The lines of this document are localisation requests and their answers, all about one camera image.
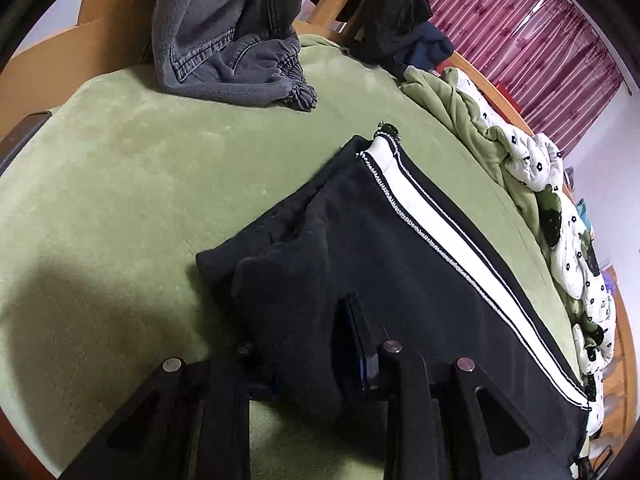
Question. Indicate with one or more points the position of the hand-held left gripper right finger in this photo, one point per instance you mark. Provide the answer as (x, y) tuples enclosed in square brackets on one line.
[(363, 360)]

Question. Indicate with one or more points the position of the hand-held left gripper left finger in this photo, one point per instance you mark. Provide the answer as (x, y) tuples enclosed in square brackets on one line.
[(220, 410)]

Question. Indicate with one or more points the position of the black pants with white stripe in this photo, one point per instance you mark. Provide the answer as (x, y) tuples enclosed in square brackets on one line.
[(350, 240)]

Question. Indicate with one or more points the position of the green fleece blanket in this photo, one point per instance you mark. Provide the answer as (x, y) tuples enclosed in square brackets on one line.
[(125, 185)]

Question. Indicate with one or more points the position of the purple item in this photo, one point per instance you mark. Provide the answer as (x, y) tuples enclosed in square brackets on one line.
[(608, 281)]

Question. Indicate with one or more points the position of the white floral quilt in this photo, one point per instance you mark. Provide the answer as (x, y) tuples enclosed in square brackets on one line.
[(520, 150)]

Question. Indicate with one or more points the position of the teal item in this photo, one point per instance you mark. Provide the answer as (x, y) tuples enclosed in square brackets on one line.
[(584, 212)]

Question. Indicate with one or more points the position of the navy garment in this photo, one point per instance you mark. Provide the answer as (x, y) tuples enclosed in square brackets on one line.
[(427, 45)]

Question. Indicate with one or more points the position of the black garment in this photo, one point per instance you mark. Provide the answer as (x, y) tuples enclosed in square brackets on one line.
[(390, 5)]

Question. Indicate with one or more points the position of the grey denim garment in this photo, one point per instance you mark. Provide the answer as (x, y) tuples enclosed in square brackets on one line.
[(210, 35)]

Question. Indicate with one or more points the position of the maroon striped curtain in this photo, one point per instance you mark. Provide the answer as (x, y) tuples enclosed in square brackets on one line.
[(525, 35)]

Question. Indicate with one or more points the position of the wooden bed frame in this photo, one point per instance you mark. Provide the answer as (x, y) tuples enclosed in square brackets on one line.
[(75, 45)]

